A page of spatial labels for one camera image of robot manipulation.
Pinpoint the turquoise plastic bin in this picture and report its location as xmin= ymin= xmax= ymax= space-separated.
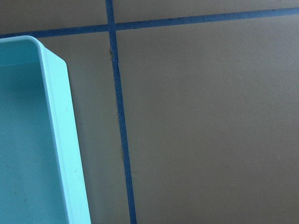
xmin=0 ymin=36 xmax=91 ymax=224

